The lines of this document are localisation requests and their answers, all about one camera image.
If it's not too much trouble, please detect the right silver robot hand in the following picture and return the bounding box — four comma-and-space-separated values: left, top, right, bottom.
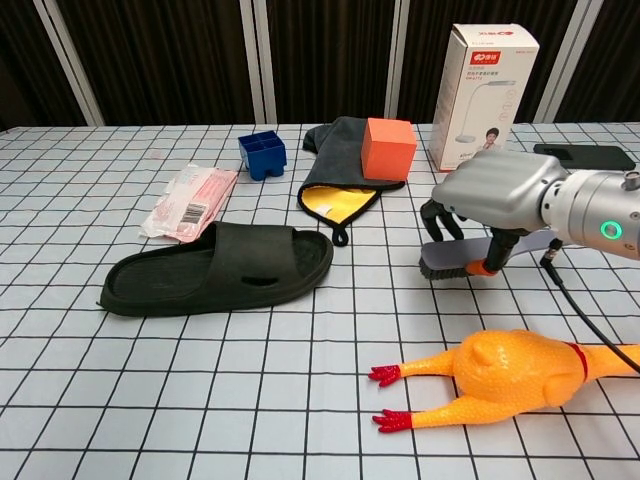
419, 148, 570, 279

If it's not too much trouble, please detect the grey cleaning brush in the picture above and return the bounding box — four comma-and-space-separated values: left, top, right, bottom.
417, 232, 559, 280

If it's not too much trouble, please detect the black rubber slipper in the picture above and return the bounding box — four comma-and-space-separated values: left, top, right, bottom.
96, 221, 335, 317

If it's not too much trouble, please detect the white desk lamp box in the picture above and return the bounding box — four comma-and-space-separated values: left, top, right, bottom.
427, 22, 540, 174

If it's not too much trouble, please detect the black smartphone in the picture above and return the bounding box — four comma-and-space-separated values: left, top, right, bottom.
532, 143, 639, 172

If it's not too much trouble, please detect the orange cube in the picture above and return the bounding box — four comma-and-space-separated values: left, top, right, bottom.
360, 117, 418, 182

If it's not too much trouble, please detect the grey and yellow cloth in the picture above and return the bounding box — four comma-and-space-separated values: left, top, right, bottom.
297, 115, 407, 248

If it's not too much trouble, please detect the yellow rubber chicken toy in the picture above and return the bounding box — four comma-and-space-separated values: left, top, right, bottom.
369, 328, 640, 434

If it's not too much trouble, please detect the blue compartment box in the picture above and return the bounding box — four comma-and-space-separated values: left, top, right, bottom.
237, 131, 288, 182

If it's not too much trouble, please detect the pink wet wipes packet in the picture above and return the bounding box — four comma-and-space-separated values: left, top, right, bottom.
138, 163, 239, 245

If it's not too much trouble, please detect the checkered white tablecloth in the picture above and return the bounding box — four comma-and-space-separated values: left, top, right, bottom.
0, 122, 640, 480

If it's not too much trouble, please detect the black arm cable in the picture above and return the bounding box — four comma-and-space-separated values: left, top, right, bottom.
539, 238, 640, 374

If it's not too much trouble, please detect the white screen post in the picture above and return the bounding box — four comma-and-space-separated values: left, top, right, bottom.
33, 0, 105, 127
383, 0, 417, 124
239, 0, 280, 125
537, 0, 602, 124

